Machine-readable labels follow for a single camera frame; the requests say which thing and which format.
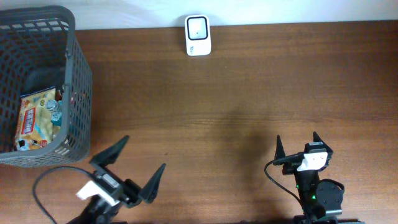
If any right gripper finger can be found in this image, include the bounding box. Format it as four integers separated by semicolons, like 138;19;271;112
274;135;285;159
313;131;331;151

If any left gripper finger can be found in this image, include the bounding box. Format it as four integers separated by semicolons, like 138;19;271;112
90;135;129;167
139;163;166;203

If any blue mouthwash bottle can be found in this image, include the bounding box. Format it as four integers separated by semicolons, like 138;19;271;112
46;100;62;126

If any yellow wet wipes pack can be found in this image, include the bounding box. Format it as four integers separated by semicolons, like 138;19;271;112
14;86;56;151

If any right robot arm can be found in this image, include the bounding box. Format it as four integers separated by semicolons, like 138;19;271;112
270;133;360;224

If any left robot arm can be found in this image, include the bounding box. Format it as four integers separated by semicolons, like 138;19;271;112
70;136;166;223

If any white barcode scanner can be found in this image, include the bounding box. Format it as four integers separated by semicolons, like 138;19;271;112
184;14;211;57

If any dark grey plastic basket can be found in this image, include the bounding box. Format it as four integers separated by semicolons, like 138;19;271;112
1;6;93;167

